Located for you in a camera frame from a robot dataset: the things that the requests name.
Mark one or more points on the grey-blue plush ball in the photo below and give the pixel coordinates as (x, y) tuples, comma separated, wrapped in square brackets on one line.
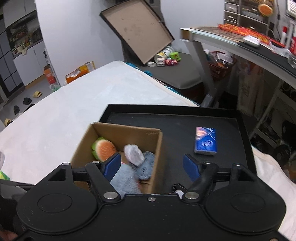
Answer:
[(126, 180)]

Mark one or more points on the white can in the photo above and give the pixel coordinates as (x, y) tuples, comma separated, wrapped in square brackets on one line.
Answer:
[(164, 54)]

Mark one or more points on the white charger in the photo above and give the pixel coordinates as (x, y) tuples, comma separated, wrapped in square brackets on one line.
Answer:
[(151, 64)]

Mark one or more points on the black slipper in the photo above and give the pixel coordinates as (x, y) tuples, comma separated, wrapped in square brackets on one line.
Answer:
[(16, 109), (27, 100)]

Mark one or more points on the long red box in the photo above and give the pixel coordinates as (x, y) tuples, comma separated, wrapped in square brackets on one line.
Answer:
[(240, 31)]

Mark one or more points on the orange carton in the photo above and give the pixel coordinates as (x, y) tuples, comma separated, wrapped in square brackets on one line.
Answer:
[(50, 76)]

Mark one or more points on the small grey-blue plush toy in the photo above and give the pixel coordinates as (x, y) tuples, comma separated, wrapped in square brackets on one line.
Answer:
[(146, 166)]

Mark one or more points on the grey low platform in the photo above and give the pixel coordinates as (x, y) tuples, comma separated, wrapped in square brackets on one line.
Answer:
[(178, 74)]

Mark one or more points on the white remote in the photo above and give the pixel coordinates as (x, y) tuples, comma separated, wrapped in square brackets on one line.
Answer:
[(251, 40)]

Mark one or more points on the curved black desk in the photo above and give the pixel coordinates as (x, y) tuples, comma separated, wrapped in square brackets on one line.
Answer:
[(272, 55)]

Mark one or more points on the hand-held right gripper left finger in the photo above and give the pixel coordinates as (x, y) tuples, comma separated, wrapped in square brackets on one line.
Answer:
[(113, 165)]

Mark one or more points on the red plastic basket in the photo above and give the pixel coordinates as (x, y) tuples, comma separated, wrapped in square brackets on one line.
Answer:
[(219, 67)]

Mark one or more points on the white shelf cabinet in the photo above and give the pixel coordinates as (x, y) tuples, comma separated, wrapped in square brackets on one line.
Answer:
[(25, 58)]

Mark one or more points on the orange round plush toy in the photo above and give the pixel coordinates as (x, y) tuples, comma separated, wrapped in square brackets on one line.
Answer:
[(265, 9)]

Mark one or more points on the red toy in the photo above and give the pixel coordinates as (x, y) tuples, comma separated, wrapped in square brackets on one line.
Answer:
[(171, 62)]

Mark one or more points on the green toy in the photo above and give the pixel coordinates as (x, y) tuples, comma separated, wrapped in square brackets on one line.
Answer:
[(175, 56)]

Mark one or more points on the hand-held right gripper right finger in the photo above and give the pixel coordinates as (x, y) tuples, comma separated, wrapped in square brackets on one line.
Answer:
[(190, 168)]

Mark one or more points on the brown cardboard box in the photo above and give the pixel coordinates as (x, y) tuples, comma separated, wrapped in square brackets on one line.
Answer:
[(129, 136)]

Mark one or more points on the clear water bottle red label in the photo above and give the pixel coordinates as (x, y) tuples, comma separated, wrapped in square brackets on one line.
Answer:
[(294, 42)]

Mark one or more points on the green tissue box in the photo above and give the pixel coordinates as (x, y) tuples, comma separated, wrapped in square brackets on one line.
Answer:
[(4, 175)]

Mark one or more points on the small white bottle red cap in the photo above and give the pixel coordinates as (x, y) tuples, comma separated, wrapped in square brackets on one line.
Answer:
[(285, 34)]

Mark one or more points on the grey drawer organizer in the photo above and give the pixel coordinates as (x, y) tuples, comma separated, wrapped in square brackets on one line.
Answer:
[(245, 20)]

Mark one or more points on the black box lid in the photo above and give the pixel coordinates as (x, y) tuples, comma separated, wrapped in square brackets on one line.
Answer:
[(138, 27)]

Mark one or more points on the beige cloth bag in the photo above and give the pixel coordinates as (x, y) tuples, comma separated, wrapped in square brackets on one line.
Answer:
[(249, 90)]

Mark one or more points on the blue snack packet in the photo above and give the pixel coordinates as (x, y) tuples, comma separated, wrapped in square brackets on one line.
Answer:
[(205, 141)]

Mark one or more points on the small black clip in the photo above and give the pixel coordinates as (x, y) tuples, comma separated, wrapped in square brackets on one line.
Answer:
[(177, 187)]

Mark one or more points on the yellow slipper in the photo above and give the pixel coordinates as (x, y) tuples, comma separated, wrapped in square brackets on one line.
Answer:
[(37, 94), (9, 122)]

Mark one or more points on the white packet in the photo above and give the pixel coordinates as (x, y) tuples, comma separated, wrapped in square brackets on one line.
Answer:
[(134, 154)]

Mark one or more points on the orange paper bag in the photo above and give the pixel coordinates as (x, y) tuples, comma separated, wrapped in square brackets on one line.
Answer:
[(78, 73)]

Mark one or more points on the black shallow tray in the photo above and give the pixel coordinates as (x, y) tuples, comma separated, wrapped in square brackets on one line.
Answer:
[(175, 129)]

